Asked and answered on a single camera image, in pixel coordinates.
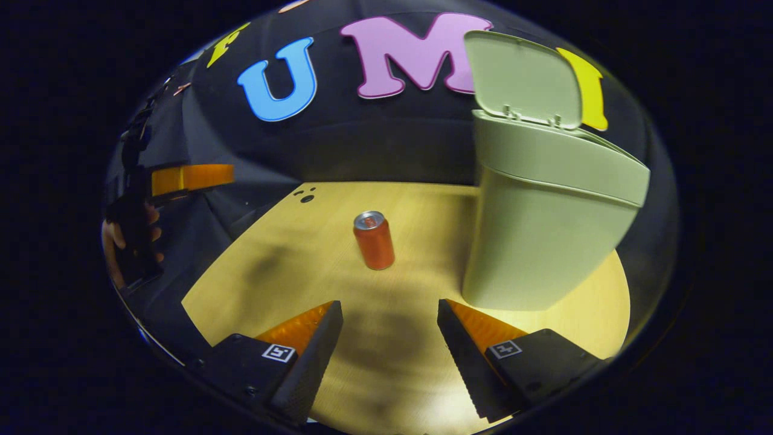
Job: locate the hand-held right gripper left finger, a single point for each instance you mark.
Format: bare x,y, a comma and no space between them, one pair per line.
317,356

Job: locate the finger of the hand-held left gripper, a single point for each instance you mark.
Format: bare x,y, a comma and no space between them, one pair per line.
193,177

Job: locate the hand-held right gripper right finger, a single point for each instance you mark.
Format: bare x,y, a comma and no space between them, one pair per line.
462,356

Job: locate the orange pop can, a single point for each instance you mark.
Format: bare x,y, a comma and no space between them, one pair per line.
374,244

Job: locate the pale green desktop garbage bin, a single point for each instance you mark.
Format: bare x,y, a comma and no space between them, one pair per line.
531,241

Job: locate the wooden desktop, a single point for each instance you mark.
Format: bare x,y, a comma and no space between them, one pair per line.
338,290

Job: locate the copper metal clip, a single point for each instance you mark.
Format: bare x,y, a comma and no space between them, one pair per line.
182,89

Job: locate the black backdrop cloth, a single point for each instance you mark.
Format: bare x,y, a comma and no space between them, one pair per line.
374,145

